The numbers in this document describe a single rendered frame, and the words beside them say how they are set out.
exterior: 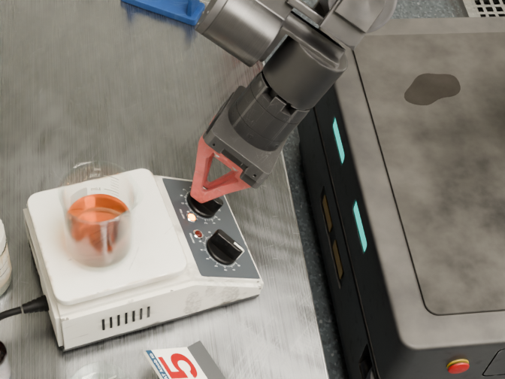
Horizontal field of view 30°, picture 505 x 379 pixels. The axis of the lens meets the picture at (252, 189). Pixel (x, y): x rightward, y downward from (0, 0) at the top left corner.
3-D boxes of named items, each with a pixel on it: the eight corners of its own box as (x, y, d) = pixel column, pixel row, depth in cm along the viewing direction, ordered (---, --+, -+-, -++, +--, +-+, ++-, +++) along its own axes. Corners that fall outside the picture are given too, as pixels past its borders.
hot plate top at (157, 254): (149, 171, 90) (149, 165, 89) (190, 273, 84) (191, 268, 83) (25, 200, 87) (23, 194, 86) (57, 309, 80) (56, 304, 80)
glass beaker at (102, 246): (55, 271, 82) (48, 215, 75) (72, 212, 86) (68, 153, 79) (134, 283, 82) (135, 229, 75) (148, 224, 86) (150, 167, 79)
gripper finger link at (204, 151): (159, 189, 89) (213, 122, 84) (182, 154, 95) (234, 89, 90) (217, 231, 90) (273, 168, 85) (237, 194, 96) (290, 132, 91)
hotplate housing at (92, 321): (217, 195, 99) (223, 148, 93) (262, 299, 92) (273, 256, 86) (4, 249, 93) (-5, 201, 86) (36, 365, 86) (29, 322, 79)
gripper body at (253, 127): (198, 145, 83) (245, 86, 79) (230, 96, 91) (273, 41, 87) (257, 189, 84) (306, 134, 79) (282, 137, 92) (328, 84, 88)
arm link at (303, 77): (353, 72, 78) (357, 42, 83) (285, 25, 77) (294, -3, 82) (304, 128, 82) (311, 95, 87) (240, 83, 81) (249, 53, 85)
